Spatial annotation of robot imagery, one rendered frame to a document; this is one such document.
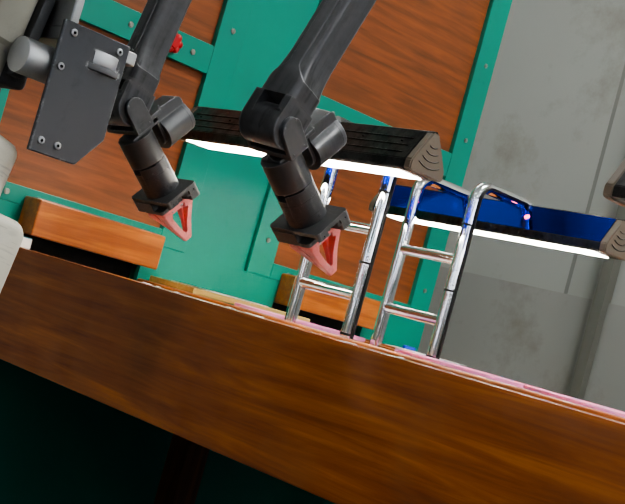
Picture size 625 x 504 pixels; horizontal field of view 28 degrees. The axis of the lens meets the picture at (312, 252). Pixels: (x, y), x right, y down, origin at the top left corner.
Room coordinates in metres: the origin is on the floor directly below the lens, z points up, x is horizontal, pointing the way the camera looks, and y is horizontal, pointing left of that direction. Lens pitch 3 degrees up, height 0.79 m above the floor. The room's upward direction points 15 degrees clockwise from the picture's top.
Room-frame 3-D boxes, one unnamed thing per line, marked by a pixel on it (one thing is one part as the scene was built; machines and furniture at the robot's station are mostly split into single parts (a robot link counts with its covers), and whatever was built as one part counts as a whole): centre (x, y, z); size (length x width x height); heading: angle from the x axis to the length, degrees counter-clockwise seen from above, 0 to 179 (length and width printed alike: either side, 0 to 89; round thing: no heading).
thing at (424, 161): (2.16, 0.07, 1.08); 0.62 x 0.08 x 0.07; 43
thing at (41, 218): (2.44, 0.42, 0.83); 0.30 x 0.06 x 0.07; 133
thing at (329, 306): (2.91, -0.08, 0.83); 0.30 x 0.06 x 0.07; 133
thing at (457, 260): (2.49, -0.28, 0.90); 0.20 x 0.19 x 0.45; 43
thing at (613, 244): (2.54, -0.33, 1.08); 0.62 x 0.08 x 0.07; 43
